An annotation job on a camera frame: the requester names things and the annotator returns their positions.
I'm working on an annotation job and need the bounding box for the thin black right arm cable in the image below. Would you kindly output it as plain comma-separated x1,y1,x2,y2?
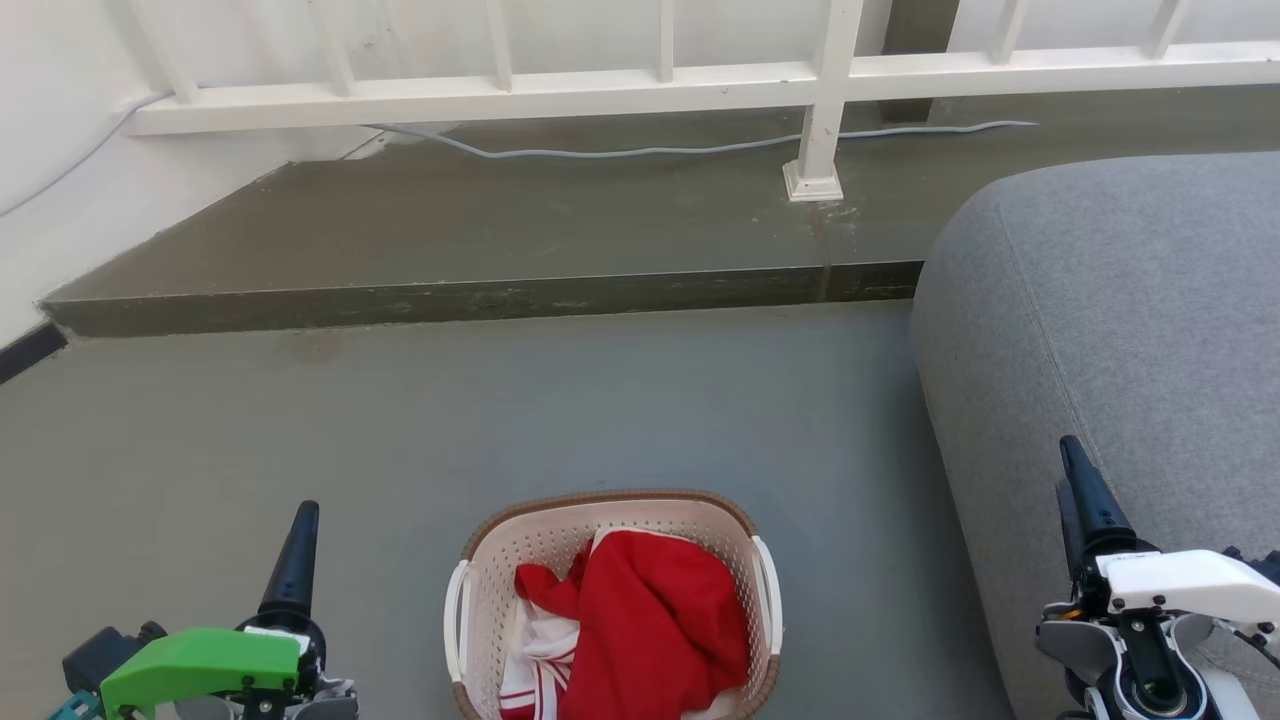
1215,620,1280,671

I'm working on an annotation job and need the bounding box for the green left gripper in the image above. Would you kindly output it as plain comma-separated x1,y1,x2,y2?
50,500,328,720

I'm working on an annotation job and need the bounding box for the light grey floor cable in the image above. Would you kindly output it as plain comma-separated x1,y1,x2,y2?
0,92,1038,217

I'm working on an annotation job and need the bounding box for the red and white garment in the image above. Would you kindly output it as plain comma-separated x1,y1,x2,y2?
497,528,753,720

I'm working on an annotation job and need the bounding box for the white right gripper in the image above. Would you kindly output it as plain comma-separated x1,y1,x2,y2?
1056,435,1280,626

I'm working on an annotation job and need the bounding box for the white metal railing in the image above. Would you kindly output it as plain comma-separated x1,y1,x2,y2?
125,0,1280,203

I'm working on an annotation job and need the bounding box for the black baseboard strip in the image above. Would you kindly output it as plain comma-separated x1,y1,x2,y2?
0,322,69,386

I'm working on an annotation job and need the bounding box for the grey fabric sofa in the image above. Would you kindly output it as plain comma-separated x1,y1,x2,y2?
910,152,1280,720

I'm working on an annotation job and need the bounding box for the cream perforated laundry basket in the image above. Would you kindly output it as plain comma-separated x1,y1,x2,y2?
443,488,784,720

